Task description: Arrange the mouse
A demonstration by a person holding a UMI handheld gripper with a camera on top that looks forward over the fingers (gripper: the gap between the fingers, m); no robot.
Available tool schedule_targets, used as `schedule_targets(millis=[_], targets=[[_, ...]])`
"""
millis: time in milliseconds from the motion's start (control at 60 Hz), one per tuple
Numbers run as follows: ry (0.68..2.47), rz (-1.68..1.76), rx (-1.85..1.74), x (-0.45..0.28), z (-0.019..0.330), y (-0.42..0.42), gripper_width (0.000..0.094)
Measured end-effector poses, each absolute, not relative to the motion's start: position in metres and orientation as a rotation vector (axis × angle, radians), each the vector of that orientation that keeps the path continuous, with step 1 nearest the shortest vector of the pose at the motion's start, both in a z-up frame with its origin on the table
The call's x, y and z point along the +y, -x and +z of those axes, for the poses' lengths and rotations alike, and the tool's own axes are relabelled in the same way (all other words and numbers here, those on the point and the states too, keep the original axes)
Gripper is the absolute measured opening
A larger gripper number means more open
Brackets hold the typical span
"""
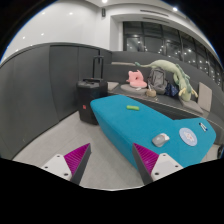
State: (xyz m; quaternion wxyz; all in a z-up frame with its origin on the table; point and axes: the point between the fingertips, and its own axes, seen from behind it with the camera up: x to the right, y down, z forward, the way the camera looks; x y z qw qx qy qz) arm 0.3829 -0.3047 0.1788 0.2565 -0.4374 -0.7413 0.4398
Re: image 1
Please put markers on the small blue white marker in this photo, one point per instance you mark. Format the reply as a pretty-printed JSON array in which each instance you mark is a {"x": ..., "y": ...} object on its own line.
[{"x": 203, "y": 126}]

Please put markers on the teal upholstered table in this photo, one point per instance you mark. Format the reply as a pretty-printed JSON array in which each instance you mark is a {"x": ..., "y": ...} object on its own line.
[{"x": 125, "y": 127}]

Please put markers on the grey backpack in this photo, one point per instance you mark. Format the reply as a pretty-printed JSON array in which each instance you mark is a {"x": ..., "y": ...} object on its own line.
[{"x": 157, "y": 80}]

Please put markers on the green dragon plush toy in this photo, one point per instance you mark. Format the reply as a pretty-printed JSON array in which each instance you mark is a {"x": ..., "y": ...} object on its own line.
[{"x": 181, "y": 79}]

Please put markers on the round white blue mouse pad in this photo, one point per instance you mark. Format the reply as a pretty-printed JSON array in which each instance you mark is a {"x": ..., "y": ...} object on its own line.
[{"x": 188, "y": 137}]

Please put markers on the black wheeled speaker case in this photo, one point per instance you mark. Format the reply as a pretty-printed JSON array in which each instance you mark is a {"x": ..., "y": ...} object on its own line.
[{"x": 89, "y": 89}]

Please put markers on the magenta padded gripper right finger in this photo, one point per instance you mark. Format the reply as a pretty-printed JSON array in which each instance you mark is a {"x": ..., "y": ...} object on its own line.
[{"x": 153, "y": 166}]

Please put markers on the small tan basket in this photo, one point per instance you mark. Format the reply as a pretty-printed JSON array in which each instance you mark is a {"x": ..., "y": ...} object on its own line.
[{"x": 150, "y": 92}]

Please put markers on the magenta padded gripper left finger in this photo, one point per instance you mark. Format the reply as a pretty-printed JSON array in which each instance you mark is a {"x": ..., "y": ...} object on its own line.
[{"x": 71, "y": 166}]

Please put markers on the dark blue bag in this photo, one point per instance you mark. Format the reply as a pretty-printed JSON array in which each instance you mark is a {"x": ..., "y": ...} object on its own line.
[{"x": 171, "y": 90}]

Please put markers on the small green object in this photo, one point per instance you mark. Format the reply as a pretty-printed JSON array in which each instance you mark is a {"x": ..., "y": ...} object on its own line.
[{"x": 129, "y": 107}]

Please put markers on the pink plush toy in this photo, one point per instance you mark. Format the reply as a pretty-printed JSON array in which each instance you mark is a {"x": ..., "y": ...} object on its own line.
[{"x": 136, "y": 79}]

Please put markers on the grey bench seating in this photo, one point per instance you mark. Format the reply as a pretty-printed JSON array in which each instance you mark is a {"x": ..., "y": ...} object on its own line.
[{"x": 120, "y": 63}]

